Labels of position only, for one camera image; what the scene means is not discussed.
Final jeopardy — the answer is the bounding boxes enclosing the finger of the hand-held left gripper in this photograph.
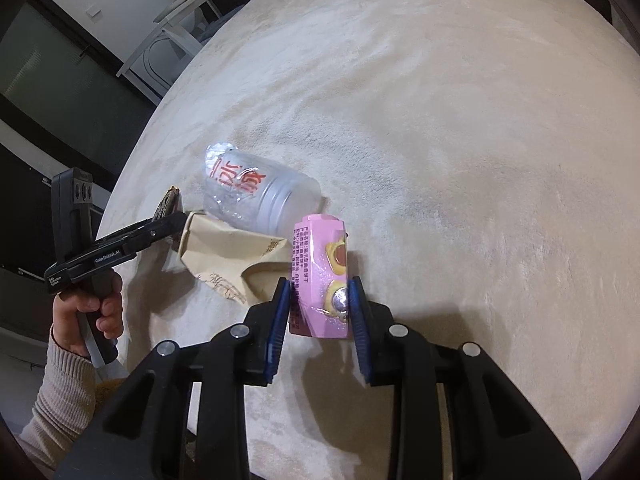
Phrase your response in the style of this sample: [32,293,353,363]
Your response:
[97,216,166,247]
[120,211,189,256]

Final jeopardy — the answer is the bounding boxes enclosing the brown paper bag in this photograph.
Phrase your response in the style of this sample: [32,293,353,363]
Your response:
[179,211,296,306]

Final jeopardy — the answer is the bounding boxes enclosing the person's left hand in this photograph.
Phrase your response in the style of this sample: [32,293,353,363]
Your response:
[51,275,124,358]

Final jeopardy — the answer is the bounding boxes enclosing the bed with beige blanket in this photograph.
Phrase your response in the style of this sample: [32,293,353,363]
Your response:
[97,0,623,480]

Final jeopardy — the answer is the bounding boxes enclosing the dark patterned wrapper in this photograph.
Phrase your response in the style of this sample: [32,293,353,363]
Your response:
[151,186,183,222]

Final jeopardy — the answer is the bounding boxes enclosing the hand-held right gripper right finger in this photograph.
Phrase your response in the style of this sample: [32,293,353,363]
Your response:
[348,276,581,480]

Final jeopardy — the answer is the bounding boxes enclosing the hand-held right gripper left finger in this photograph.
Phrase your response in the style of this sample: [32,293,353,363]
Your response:
[50,277,292,480]

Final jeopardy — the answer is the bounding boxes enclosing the person's left forearm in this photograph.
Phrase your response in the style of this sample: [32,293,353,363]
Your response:
[17,327,101,471]

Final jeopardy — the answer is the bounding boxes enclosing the clear plastic bottle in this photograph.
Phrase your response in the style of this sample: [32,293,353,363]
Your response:
[202,142,322,238]

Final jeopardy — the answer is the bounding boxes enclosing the pink drink carton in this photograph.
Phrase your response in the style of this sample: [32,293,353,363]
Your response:
[289,213,351,339]

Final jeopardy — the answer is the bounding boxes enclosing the frosted glass door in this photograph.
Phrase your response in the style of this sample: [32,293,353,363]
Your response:
[0,2,156,111]

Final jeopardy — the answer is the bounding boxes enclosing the black wardrobe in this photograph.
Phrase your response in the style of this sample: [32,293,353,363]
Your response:
[0,95,116,341]

